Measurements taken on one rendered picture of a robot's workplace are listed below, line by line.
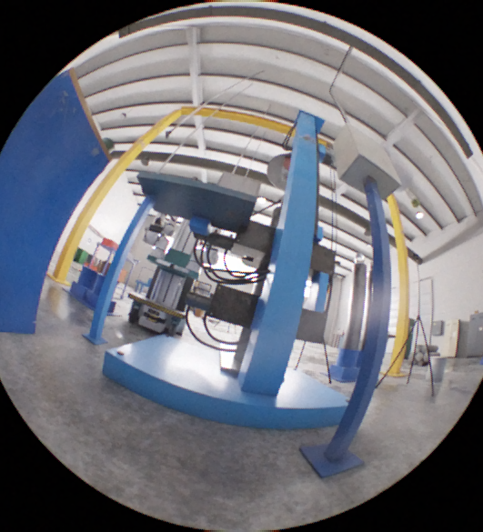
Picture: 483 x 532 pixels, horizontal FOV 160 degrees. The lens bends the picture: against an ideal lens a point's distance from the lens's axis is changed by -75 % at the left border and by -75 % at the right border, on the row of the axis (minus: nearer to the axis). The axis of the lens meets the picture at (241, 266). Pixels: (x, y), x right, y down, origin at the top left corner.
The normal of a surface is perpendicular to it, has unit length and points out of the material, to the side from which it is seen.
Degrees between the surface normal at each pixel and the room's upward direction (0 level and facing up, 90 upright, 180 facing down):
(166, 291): 90
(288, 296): 90
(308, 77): 174
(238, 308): 90
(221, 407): 90
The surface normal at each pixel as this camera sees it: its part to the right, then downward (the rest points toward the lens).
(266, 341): 0.12, -0.28
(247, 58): -0.29, 0.94
